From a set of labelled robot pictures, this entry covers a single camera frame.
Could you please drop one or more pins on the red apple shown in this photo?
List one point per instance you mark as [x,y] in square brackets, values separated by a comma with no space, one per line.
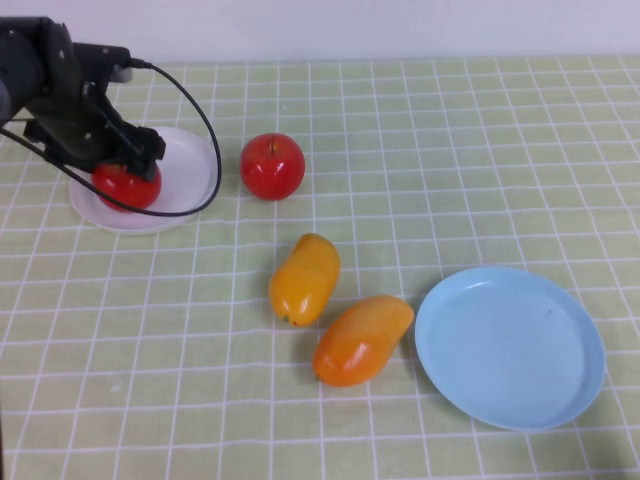
[272,170]
[127,192]

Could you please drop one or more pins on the green checkered tablecloth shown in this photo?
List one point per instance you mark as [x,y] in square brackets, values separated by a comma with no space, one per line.
[400,150]

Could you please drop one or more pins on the light blue round plate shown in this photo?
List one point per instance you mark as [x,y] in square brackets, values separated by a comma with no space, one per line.
[510,350]

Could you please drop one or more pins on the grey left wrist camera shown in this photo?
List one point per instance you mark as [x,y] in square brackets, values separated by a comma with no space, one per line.
[120,74]

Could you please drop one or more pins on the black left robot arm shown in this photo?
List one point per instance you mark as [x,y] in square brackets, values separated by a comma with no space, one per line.
[20,70]

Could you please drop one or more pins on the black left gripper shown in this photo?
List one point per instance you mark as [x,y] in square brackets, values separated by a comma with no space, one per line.
[75,125]

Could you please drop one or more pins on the orange mango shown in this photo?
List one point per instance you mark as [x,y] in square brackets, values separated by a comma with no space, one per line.
[360,342]

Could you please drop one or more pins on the white round plate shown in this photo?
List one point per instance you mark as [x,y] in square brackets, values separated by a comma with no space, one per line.
[185,170]

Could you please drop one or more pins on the yellow mango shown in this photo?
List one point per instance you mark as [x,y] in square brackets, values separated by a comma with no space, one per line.
[305,280]

